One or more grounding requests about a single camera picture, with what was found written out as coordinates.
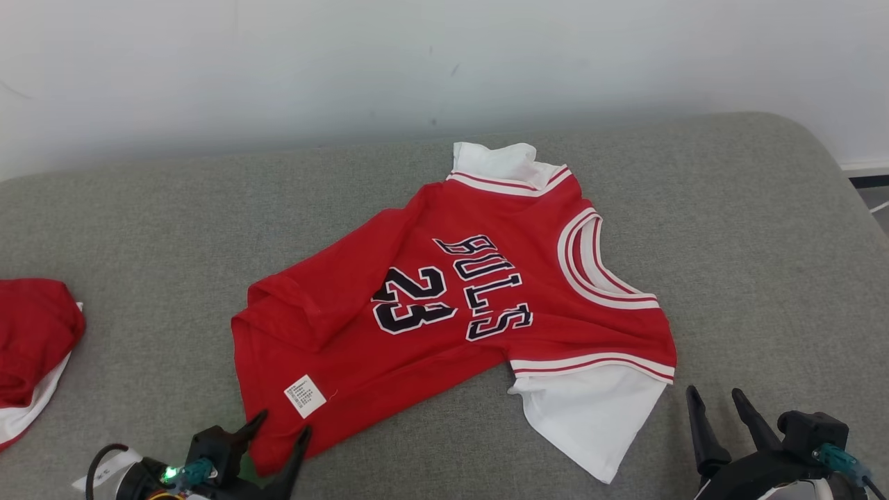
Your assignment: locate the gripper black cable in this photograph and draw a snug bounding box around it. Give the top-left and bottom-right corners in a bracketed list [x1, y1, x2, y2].
[813, 443, 888, 500]
[85, 444, 131, 500]

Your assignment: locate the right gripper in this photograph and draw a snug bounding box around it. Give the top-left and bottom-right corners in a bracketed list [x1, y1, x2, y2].
[686, 385, 869, 500]

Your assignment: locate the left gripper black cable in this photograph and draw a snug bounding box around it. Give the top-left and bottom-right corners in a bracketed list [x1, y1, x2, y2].
[85, 444, 131, 500]

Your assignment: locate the wall baseboard strip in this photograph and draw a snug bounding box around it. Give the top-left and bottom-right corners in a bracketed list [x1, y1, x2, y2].
[839, 161, 889, 189]

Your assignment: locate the red Bulls 23 jersey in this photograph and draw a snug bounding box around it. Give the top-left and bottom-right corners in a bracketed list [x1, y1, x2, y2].
[231, 142, 678, 485]

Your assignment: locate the red shorts white side stripe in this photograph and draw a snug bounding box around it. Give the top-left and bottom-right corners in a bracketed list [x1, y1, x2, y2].
[0, 278, 86, 452]

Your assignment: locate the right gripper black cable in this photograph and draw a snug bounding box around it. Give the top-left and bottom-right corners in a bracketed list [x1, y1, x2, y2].
[813, 443, 888, 500]

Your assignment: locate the white paper cable label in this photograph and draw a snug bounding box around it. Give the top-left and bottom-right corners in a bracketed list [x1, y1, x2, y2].
[72, 449, 144, 491]

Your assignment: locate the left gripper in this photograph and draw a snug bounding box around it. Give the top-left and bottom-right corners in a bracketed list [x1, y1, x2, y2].
[118, 410, 312, 500]

